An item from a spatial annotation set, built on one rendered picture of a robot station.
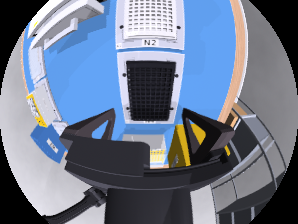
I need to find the yellow open box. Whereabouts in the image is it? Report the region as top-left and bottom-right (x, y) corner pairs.
(167, 124), (206, 168)

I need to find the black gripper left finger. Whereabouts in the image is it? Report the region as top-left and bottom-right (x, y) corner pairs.
(63, 108), (116, 140)

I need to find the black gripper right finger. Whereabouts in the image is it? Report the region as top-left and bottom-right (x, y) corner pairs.
(182, 108), (235, 165)

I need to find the blue bench mat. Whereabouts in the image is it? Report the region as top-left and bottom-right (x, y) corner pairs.
(35, 0), (236, 164)

